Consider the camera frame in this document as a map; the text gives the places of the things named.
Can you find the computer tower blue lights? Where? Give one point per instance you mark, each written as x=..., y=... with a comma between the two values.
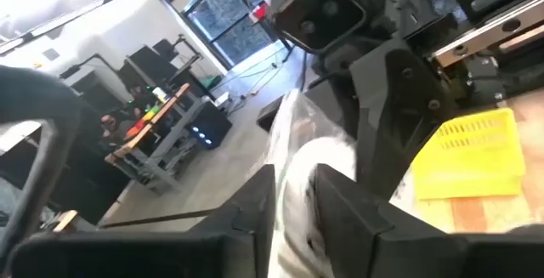
x=212, y=120

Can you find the yellow plastic basket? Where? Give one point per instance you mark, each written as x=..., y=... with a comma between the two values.
x=467, y=163

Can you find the person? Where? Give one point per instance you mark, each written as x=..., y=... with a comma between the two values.
x=111, y=126

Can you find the white vanity pack packet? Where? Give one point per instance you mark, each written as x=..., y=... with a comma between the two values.
x=297, y=193

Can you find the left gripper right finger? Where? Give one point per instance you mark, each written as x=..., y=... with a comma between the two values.
x=353, y=235

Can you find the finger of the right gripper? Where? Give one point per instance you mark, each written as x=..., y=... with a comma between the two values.
x=399, y=112
x=270, y=116

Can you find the glass window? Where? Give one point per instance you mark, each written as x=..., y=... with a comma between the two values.
x=221, y=14

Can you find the wooden work table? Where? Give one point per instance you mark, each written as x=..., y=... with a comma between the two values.
x=159, y=112

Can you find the black monitor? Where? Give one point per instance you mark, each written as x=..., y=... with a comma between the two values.
x=149, y=63

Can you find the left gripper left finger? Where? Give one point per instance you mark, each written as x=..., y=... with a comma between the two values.
x=238, y=244

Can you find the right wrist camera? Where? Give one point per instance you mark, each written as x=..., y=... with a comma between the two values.
x=319, y=14

